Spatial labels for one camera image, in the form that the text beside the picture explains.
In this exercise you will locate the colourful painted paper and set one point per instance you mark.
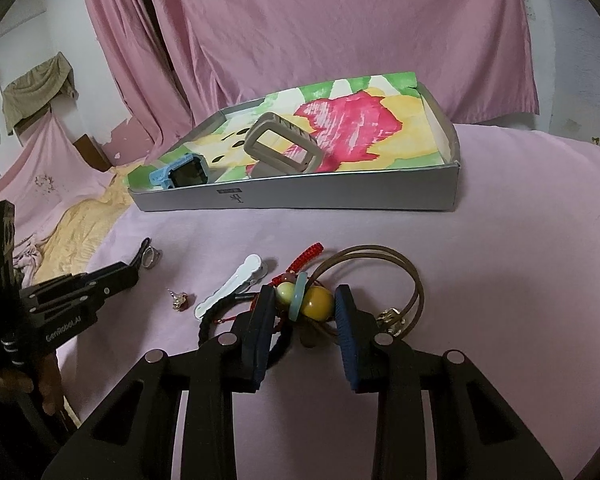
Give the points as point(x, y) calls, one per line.
point(380, 135)

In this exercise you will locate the pink draped sheet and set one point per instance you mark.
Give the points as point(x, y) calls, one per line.
point(50, 160)

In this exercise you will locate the person's left hand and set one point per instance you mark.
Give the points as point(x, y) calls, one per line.
point(47, 382)

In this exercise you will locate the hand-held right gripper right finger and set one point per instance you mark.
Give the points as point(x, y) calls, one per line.
point(347, 347)

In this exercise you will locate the grey cardboard box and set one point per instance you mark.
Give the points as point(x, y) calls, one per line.
point(330, 193)

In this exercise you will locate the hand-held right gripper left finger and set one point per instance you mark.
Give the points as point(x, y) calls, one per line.
point(263, 332)

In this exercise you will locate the small earring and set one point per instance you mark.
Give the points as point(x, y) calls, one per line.
point(180, 302)

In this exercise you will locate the blue smartwatch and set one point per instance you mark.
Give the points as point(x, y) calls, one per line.
point(180, 173)

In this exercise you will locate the pink hanging curtain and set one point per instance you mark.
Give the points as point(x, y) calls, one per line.
point(330, 35)

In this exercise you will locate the olive hanging cloth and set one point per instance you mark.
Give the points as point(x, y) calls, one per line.
point(35, 85)

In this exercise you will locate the pink table cloth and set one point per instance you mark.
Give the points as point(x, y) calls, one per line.
point(505, 260)

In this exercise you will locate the white hair clip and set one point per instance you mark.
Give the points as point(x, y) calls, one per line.
point(230, 285)

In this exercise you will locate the brown wooden board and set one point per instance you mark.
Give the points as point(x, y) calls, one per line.
point(92, 153)

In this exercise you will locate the brown leather bangle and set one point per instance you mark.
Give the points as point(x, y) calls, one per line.
point(414, 280)

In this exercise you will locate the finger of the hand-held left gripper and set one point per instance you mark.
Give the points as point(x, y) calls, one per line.
point(115, 275)
point(75, 305)

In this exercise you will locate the yellow blanket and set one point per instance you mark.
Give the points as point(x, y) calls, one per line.
point(75, 230)

